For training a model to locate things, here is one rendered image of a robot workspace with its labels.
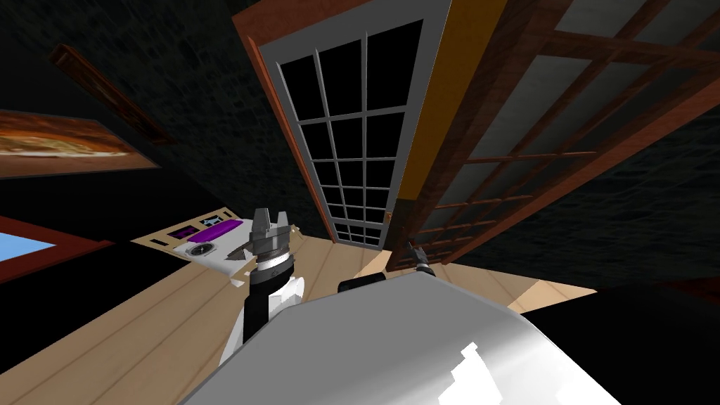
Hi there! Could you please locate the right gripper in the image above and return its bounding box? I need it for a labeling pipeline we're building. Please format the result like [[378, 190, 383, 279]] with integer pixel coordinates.
[[401, 227, 428, 264]]

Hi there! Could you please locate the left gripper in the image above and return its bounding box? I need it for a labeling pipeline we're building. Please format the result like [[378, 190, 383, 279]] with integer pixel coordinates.
[[247, 207, 295, 259]]

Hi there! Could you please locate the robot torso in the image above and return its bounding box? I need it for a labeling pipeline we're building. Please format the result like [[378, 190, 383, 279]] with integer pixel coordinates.
[[179, 272, 621, 405]]

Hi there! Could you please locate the grey door with dark panes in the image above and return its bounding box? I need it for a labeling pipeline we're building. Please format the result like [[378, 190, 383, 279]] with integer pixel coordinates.
[[257, 0, 454, 250]]

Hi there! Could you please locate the brown lattice door leaf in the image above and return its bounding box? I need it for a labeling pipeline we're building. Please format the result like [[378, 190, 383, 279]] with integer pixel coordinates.
[[387, 0, 720, 272]]

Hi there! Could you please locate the brown framed picture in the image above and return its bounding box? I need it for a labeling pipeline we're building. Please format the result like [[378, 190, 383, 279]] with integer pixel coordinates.
[[47, 44, 178, 148]]

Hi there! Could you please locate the red framed blue window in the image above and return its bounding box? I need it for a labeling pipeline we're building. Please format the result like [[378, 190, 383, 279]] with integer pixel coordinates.
[[0, 216, 116, 285]]

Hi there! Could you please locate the orange picture on wall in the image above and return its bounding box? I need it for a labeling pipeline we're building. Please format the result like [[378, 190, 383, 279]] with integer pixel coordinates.
[[0, 109, 162, 181]]

